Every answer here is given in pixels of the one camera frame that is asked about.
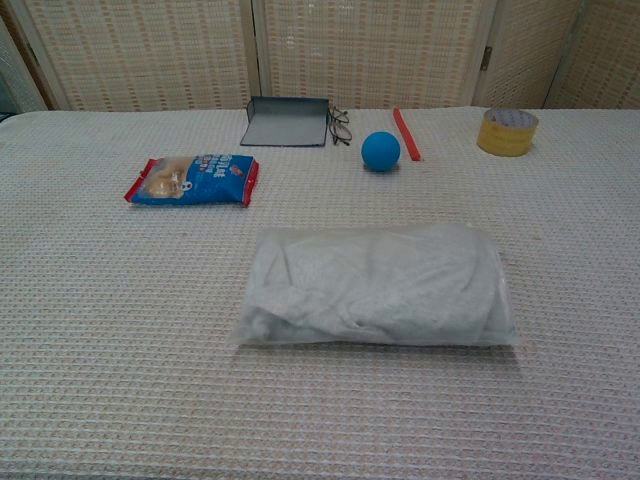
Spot white woven tablecloth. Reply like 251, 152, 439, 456
0, 106, 640, 480

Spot grey open glasses case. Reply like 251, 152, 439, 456
239, 96, 332, 149

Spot thin-framed eyeglasses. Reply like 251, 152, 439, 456
327, 105, 354, 147

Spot red flat strip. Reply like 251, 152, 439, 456
392, 106, 423, 163

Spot yellow tape roll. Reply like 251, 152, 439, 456
475, 107, 541, 158

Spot blue snack packet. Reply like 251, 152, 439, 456
123, 153, 261, 208

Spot clear plastic zip bag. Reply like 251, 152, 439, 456
234, 223, 521, 349

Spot blue ball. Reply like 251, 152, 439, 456
360, 130, 402, 174

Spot light grey cloth garment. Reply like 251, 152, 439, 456
239, 227, 512, 346

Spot woven folding screen panel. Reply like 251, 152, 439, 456
7, 0, 256, 112
472, 0, 586, 109
544, 0, 640, 110
251, 0, 496, 110

